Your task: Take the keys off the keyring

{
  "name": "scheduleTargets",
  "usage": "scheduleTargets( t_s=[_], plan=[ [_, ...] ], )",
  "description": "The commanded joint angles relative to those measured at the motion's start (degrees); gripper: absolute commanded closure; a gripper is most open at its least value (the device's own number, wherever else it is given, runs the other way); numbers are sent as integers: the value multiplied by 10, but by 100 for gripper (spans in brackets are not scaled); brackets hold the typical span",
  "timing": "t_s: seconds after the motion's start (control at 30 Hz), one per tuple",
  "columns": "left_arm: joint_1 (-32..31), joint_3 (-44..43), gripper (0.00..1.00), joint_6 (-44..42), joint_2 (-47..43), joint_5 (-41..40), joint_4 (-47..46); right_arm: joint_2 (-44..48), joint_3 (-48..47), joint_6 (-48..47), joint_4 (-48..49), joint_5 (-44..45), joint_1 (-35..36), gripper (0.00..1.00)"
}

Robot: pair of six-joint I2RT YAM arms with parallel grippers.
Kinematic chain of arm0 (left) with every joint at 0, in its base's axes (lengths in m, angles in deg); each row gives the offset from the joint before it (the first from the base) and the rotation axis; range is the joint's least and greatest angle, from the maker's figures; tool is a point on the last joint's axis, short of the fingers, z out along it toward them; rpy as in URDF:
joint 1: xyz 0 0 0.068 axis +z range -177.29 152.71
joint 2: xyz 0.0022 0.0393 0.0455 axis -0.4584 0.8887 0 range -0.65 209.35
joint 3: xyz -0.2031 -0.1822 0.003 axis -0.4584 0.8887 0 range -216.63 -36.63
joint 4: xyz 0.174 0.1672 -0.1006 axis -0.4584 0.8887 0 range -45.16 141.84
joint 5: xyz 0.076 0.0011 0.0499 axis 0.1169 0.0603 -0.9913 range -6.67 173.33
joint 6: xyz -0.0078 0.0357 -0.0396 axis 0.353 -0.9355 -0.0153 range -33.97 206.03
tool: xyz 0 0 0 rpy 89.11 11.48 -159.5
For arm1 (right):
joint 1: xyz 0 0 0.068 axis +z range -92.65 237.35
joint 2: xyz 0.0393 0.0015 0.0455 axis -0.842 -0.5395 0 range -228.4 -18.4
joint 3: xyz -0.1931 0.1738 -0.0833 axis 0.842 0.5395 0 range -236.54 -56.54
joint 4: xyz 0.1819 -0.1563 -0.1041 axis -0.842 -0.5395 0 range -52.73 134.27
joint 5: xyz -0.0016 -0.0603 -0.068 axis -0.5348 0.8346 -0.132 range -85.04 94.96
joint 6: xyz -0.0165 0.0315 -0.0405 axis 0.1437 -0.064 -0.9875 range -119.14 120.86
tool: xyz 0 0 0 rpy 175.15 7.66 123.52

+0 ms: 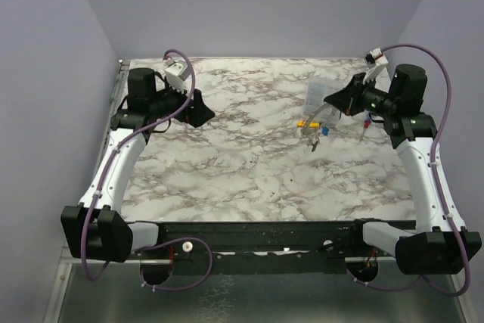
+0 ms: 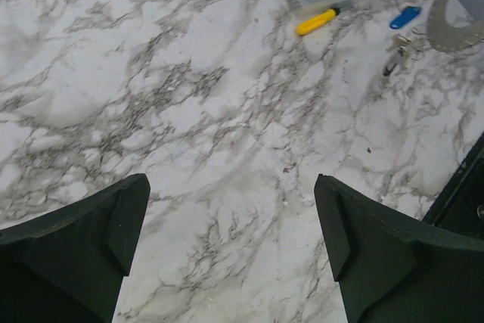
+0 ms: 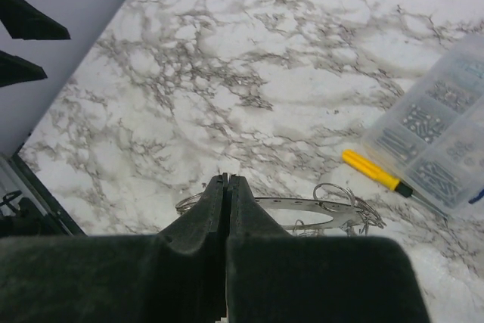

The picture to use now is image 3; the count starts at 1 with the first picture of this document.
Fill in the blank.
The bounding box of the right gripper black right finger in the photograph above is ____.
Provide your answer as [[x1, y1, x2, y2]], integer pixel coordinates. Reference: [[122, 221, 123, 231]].
[[226, 176, 430, 322]]

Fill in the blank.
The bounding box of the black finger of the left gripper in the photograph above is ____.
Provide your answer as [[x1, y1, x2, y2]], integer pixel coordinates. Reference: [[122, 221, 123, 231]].
[[0, 51, 47, 87], [1, 0, 70, 40]]

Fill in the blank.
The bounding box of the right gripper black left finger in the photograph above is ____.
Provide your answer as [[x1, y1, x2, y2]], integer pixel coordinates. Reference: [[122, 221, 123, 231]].
[[1, 174, 228, 322]]

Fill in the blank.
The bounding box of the perforated metal ring disc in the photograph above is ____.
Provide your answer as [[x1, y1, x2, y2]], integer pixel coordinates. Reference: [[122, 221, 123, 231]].
[[255, 190, 386, 237]]

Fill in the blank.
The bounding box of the clear plastic screw box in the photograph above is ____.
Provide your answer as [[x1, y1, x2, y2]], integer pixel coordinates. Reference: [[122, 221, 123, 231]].
[[361, 35, 483, 215]]

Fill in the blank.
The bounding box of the yellow handled screwdriver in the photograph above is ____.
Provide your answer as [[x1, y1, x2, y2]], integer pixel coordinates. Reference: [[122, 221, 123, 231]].
[[342, 149, 448, 218]]

